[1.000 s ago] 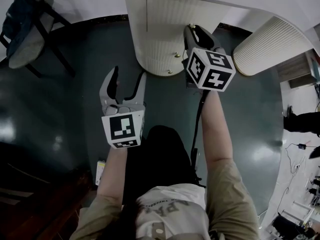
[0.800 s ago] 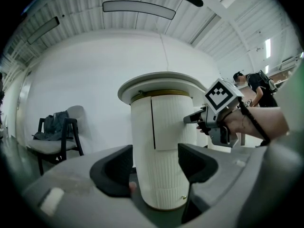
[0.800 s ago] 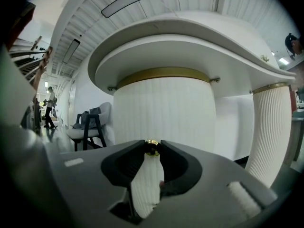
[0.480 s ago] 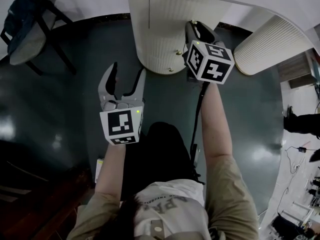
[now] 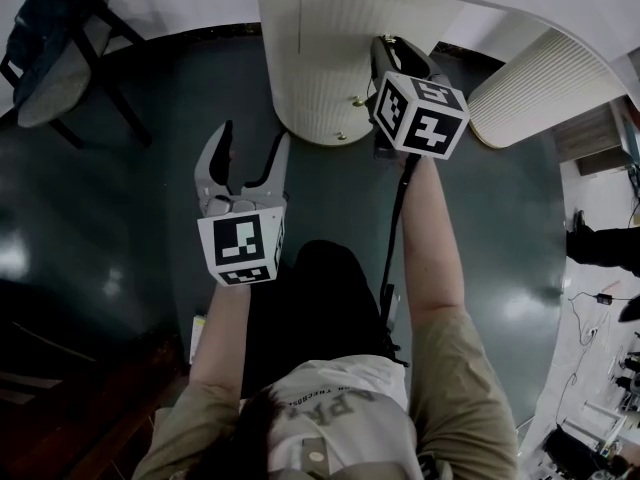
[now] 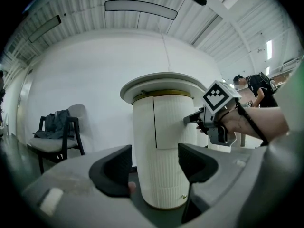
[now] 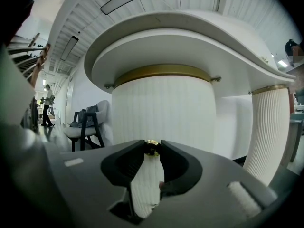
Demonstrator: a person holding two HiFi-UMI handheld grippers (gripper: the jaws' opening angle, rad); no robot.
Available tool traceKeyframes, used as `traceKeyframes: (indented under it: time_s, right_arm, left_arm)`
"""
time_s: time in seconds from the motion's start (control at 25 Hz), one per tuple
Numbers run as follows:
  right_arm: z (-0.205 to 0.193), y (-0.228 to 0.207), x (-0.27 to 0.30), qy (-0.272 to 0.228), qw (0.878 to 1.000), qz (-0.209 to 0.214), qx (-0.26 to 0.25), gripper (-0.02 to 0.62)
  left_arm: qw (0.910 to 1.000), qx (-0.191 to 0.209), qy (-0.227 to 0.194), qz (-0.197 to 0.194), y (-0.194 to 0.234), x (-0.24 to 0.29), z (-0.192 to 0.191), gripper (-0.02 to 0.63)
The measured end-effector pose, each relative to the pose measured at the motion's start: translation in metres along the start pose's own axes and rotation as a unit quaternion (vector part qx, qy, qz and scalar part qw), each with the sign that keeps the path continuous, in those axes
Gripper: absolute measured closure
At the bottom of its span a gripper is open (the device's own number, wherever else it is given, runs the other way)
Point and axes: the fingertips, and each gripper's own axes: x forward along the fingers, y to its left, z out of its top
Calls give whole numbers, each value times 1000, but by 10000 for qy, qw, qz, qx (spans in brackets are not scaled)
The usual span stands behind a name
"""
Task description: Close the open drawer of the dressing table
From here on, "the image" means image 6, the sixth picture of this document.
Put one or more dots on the grey chair black frame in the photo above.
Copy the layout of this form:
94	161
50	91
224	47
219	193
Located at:
57	144

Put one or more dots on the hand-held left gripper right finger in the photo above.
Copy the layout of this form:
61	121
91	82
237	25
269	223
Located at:
197	165

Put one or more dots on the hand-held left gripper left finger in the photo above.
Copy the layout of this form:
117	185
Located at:
111	172

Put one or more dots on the white door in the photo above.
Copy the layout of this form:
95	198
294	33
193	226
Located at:
23	103

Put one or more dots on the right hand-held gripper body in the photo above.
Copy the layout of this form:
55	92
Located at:
216	96

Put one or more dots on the person's right hand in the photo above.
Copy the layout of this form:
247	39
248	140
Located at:
202	130

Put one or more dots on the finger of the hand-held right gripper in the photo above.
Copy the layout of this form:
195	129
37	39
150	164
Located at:
192	117

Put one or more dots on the long ceiling lamp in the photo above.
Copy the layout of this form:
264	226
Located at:
45	28
142	8

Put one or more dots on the white cabinet with wooden interior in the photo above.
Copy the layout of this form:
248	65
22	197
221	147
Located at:
164	170

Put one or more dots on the person's right forearm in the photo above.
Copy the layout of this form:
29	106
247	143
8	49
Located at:
261	122

